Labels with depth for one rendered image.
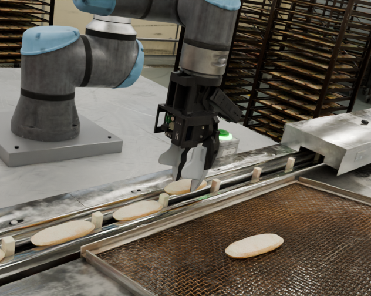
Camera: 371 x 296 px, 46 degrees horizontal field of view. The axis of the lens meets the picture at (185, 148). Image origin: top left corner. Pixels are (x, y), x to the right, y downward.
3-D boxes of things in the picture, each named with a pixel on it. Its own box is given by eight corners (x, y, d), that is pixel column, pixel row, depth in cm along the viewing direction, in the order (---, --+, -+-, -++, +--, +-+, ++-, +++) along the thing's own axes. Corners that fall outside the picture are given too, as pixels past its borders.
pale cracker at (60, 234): (85, 219, 69) (87, 213, 69) (100, 231, 67) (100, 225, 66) (25, 237, 62) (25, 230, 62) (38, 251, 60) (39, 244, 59)
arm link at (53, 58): (13, 80, 99) (14, 19, 94) (71, 82, 106) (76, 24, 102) (27, 94, 90) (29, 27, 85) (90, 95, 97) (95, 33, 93)
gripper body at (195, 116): (151, 135, 75) (162, 66, 70) (186, 130, 81) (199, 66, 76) (182, 153, 70) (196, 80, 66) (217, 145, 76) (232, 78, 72)
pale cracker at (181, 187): (197, 178, 85) (198, 172, 85) (211, 186, 83) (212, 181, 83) (158, 188, 78) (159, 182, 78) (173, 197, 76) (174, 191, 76)
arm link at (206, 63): (205, 40, 75) (242, 52, 70) (199, 67, 77) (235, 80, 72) (173, 39, 70) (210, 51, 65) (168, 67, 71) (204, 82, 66)
